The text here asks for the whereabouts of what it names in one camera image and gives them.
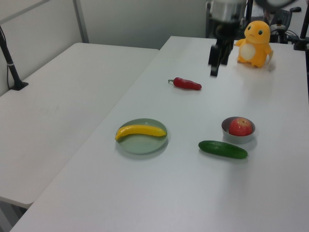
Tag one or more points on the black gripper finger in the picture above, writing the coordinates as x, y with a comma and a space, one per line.
225, 54
214, 61

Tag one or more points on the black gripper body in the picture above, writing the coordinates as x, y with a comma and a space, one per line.
228, 32

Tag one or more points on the green cucumber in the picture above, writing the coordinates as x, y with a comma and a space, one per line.
223, 149

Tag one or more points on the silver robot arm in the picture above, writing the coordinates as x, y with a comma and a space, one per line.
227, 9

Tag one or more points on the metal bowl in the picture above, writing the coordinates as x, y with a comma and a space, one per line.
237, 139

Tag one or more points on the thin black vertical pole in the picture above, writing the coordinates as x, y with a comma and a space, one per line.
249, 14

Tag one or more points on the orange plush toy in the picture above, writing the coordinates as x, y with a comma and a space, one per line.
256, 43

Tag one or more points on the red chili pepper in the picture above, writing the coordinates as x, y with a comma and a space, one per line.
186, 83

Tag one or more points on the black office chair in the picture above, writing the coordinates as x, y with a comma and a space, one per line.
283, 20

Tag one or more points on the red apple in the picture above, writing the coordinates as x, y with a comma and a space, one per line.
240, 126

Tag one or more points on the black tripod pole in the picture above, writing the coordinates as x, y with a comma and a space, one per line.
303, 31

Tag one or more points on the yellow banana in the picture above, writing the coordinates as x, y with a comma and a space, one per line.
141, 131

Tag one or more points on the light green plate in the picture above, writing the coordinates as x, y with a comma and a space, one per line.
142, 143

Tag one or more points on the white side table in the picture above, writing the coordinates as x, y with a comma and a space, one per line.
60, 108

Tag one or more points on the grey partition post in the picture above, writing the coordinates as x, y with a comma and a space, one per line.
80, 20

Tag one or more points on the black camera stand pole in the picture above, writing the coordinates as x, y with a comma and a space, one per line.
10, 66

